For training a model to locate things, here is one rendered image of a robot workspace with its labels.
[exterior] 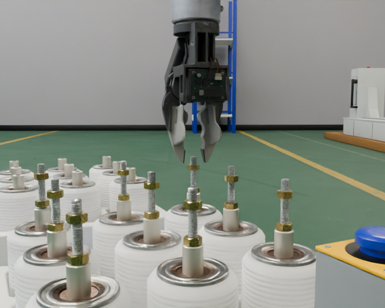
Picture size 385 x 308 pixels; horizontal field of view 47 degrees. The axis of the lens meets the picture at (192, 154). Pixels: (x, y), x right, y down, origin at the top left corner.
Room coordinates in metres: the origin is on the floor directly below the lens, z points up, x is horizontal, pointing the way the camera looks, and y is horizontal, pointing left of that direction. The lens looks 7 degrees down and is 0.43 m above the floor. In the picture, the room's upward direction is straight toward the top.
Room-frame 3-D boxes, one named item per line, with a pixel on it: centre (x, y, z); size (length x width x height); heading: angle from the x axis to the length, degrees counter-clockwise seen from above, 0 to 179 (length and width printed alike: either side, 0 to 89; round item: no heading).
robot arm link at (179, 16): (0.69, -0.01, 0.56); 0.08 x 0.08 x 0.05
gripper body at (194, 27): (0.69, -0.01, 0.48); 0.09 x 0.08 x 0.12; 17
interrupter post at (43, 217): (0.60, 0.21, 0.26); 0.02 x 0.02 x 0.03
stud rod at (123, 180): (0.65, 0.10, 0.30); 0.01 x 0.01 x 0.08
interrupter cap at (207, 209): (0.71, 0.00, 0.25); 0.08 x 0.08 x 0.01
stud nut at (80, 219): (0.39, 0.11, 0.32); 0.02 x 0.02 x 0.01; 68
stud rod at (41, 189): (0.60, 0.21, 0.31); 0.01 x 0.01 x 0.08
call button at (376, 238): (0.32, -0.14, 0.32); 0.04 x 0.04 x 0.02
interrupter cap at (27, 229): (0.60, 0.21, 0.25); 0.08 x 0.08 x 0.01
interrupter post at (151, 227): (0.55, 0.05, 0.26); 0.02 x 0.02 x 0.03
